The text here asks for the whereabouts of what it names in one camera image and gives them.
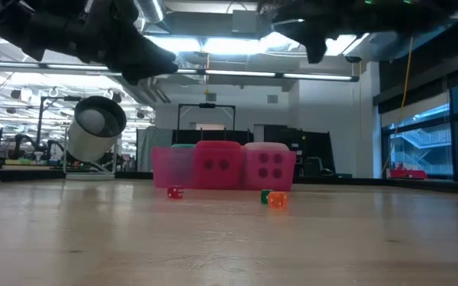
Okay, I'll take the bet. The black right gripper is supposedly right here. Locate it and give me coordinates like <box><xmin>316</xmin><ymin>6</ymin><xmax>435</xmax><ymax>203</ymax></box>
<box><xmin>258</xmin><ymin>0</ymin><xmax>373</xmax><ymax>64</ymax></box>

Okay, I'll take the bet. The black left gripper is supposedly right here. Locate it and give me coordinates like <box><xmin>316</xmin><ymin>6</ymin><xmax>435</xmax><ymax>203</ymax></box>
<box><xmin>25</xmin><ymin>0</ymin><xmax>179</xmax><ymax>85</ymax></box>

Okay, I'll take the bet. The pink translucent plastic bin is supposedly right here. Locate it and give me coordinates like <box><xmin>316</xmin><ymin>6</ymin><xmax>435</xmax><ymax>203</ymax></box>
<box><xmin>151</xmin><ymin>145</ymin><xmax>297</xmax><ymax>191</ymax></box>

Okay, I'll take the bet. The large red foam die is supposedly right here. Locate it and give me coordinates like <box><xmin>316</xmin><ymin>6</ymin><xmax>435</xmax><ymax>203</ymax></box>
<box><xmin>192</xmin><ymin>140</ymin><xmax>244</xmax><ymax>190</ymax></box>

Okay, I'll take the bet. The large pink foam die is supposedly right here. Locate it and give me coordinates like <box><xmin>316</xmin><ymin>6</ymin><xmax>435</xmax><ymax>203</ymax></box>
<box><xmin>243</xmin><ymin>141</ymin><xmax>293</xmax><ymax>191</ymax></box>

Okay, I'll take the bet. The small orange die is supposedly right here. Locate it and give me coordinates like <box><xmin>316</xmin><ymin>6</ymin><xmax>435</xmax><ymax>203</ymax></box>
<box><xmin>267</xmin><ymin>191</ymin><xmax>289</xmax><ymax>210</ymax></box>

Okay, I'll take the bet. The grey cover cloth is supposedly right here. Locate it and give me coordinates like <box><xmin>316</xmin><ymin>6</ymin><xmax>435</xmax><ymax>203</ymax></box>
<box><xmin>136</xmin><ymin>126</ymin><xmax>173</xmax><ymax>172</ymax></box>

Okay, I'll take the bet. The grey ceiling air unit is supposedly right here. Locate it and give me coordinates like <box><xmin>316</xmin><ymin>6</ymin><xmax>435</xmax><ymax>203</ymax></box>
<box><xmin>231</xmin><ymin>10</ymin><xmax>260</xmax><ymax>35</ymax></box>

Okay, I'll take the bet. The long ceiling light bar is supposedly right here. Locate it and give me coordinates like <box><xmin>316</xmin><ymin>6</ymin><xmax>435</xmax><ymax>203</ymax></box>
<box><xmin>0</xmin><ymin>59</ymin><xmax>360</xmax><ymax>83</ymax></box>

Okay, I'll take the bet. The black cabinet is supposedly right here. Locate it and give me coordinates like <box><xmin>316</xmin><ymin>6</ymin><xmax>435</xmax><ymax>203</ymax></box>
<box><xmin>254</xmin><ymin>124</ymin><xmax>336</xmax><ymax>178</ymax></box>

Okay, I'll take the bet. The black partition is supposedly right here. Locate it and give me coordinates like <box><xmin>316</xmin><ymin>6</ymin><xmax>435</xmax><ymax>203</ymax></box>
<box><xmin>172</xmin><ymin>129</ymin><xmax>254</xmax><ymax>146</ymax></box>

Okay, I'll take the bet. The silver round ventilation duct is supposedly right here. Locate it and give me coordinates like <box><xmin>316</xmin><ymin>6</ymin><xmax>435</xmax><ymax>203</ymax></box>
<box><xmin>135</xmin><ymin>0</ymin><xmax>166</xmax><ymax>24</ymax></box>

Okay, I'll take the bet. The black gantry frame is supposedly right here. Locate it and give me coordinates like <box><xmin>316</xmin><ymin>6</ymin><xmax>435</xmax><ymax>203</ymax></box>
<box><xmin>177</xmin><ymin>102</ymin><xmax>236</xmax><ymax>132</ymax></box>

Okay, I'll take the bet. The yellow hanging cable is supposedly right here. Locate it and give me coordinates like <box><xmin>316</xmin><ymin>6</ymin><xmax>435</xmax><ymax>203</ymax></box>
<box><xmin>401</xmin><ymin>35</ymin><xmax>415</xmax><ymax>117</ymax></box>

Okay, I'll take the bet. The black aluminium table frame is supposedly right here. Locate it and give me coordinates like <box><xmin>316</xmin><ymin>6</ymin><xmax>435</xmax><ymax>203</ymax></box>
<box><xmin>113</xmin><ymin>169</ymin><xmax>458</xmax><ymax>196</ymax></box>

